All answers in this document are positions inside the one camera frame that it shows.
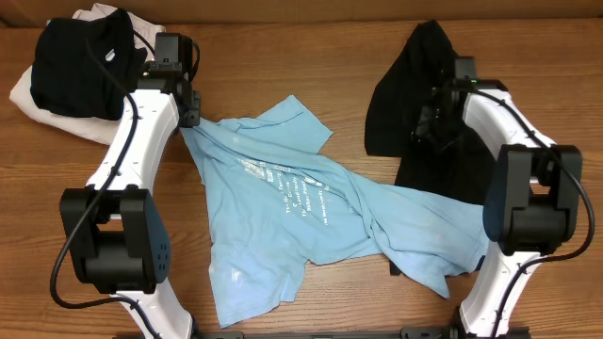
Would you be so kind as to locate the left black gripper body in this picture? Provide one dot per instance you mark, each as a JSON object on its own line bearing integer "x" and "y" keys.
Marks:
{"x": 192, "y": 115}

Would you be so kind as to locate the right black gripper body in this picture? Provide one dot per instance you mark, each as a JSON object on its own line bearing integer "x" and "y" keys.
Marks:
{"x": 440, "y": 130}

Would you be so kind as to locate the light blue printed t-shirt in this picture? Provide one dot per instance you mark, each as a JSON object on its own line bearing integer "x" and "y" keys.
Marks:
{"x": 275, "y": 204}

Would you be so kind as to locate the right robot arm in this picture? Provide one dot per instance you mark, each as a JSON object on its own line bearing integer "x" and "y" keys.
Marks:
{"x": 531, "y": 205}

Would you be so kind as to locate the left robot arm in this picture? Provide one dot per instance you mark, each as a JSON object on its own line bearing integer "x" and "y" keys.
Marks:
{"x": 114, "y": 233}

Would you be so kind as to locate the black garment on right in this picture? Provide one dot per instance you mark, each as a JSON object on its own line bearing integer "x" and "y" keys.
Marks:
{"x": 463, "y": 171}

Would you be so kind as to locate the folded beige garment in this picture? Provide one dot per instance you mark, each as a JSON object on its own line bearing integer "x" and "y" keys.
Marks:
{"x": 94, "y": 129}

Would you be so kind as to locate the folded black garment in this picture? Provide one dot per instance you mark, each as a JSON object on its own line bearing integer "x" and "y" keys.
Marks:
{"x": 66, "y": 79}

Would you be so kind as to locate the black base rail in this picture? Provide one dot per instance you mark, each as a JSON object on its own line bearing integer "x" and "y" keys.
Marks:
{"x": 320, "y": 335}

